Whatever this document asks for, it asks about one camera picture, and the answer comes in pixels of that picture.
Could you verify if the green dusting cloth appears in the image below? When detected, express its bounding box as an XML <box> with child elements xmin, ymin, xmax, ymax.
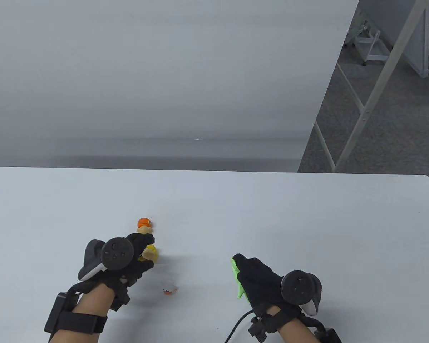
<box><xmin>231</xmin><ymin>255</ymin><xmax>247</xmax><ymax>300</ymax></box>

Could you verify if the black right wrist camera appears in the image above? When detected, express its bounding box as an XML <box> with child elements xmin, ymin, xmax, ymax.
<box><xmin>248</xmin><ymin>316</ymin><xmax>269</xmax><ymax>342</ymax></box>

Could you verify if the grey partition panel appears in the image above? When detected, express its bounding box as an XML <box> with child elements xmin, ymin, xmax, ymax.
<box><xmin>357</xmin><ymin>0</ymin><xmax>429</xmax><ymax>78</ymax></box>

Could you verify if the black cable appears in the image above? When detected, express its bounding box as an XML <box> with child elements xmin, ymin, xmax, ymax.
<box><xmin>223</xmin><ymin>310</ymin><xmax>254</xmax><ymax>343</ymax></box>

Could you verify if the black hand controller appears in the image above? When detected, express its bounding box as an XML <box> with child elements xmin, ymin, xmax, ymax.
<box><xmin>281</xmin><ymin>270</ymin><xmax>322</xmax><ymax>317</ymax></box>
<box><xmin>78</xmin><ymin>237</ymin><xmax>134</xmax><ymax>282</ymax></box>

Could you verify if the white wheeled cart frame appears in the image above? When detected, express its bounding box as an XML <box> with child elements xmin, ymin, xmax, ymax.
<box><xmin>345</xmin><ymin>21</ymin><xmax>392</xmax><ymax>66</ymax></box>

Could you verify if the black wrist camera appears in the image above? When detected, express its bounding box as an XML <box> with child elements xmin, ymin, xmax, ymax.
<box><xmin>248</xmin><ymin>316</ymin><xmax>269</xmax><ymax>342</ymax></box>
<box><xmin>109</xmin><ymin>282</ymin><xmax>131</xmax><ymax>312</ymax></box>

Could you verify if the black left hand controller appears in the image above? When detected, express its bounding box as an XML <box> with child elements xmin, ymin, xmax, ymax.
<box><xmin>78</xmin><ymin>237</ymin><xmax>134</xmax><ymax>282</ymax></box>

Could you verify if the black wrist strap box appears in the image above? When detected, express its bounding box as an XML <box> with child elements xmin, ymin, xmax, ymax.
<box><xmin>44</xmin><ymin>292</ymin><xmax>108</xmax><ymax>334</ymax></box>
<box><xmin>313</xmin><ymin>326</ymin><xmax>342</xmax><ymax>343</ymax></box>

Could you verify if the black right hand controller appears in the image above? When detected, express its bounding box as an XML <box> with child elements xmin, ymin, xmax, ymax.
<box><xmin>281</xmin><ymin>270</ymin><xmax>322</xmax><ymax>317</ymax></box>

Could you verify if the large white backdrop board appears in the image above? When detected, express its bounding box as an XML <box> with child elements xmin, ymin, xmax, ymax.
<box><xmin>0</xmin><ymin>0</ymin><xmax>360</xmax><ymax>173</ymax></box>

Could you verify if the black right wrist strap box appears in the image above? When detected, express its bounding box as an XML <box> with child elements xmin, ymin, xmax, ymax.
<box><xmin>313</xmin><ymin>326</ymin><xmax>342</xmax><ymax>343</ymax></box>

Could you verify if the person's left hand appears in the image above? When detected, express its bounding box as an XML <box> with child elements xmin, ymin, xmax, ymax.
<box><xmin>99</xmin><ymin>232</ymin><xmax>156</xmax><ymax>296</ymax></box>

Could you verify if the person's right hand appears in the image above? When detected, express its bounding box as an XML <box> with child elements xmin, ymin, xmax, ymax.
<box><xmin>232</xmin><ymin>254</ymin><xmax>298</xmax><ymax>318</ymax></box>

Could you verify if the yellow ring dogs ornament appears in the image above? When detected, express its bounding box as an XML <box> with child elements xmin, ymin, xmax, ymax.
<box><xmin>139</xmin><ymin>244</ymin><xmax>159</xmax><ymax>264</ymax></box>

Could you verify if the white metal table frame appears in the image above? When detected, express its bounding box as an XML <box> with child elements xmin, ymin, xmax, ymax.
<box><xmin>314</xmin><ymin>0</ymin><xmax>429</xmax><ymax>173</ymax></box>

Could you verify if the person's left forearm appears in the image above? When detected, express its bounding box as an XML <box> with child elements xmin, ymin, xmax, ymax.
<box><xmin>54</xmin><ymin>284</ymin><xmax>115</xmax><ymax>343</ymax></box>

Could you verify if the person's right forearm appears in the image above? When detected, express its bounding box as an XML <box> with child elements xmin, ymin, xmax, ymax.
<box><xmin>277</xmin><ymin>317</ymin><xmax>319</xmax><ymax>343</ymax></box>

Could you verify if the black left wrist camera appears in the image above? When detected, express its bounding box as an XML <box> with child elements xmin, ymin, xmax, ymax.
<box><xmin>109</xmin><ymin>282</ymin><xmax>131</xmax><ymax>312</ymax></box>

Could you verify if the black left wrist strap box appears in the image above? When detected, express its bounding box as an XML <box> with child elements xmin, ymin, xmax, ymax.
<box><xmin>44</xmin><ymin>292</ymin><xmax>108</xmax><ymax>334</ymax></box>

